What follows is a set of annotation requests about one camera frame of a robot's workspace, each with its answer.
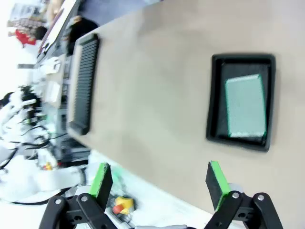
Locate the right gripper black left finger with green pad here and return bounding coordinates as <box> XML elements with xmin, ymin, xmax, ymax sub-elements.
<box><xmin>39</xmin><ymin>163</ymin><xmax>117</xmax><ymax>229</ymax></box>

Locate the green perforated PCB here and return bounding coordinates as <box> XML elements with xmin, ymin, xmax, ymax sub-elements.
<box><xmin>224</xmin><ymin>73</ymin><xmax>267</xmax><ymax>138</ymax></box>

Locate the black plastic tray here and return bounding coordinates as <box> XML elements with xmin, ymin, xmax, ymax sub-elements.
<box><xmin>206</xmin><ymin>53</ymin><xmax>276</xmax><ymax>152</ymax></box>

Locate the black slotted PCB rack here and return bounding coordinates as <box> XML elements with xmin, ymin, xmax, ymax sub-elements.
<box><xmin>67</xmin><ymin>33</ymin><xmax>100</xmax><ymax>136</ymax></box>

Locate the person in red shirt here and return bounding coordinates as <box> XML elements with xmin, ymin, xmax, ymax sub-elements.
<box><xmin>8</xmin><ymin>26</ymin><xmax>48</xmax><ymax>48</ymax></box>

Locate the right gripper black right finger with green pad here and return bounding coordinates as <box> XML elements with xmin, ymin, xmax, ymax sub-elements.
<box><xmin>204</xmin><ymin>161</ymin><xmax>284</xmax><ymax>229</ymax></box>

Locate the yellow emergency stop box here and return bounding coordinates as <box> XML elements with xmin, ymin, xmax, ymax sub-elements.
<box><xmin>112</xmin><ymin>196</ymin><xmax>134</xmax><ymax>215</ymax></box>

